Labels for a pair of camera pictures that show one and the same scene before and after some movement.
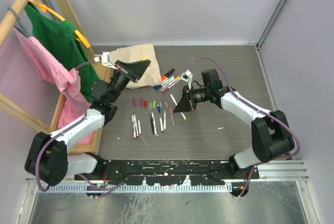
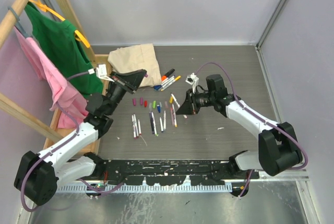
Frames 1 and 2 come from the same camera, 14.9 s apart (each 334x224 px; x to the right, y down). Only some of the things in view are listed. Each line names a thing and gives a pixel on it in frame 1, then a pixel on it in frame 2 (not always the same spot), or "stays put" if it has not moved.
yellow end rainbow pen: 176,103 → 174,115
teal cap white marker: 176,82 → 168,82
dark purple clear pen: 152,121 stays put
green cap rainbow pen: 155,128 stays put
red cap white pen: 140,130 stays put
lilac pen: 171,116 stays put
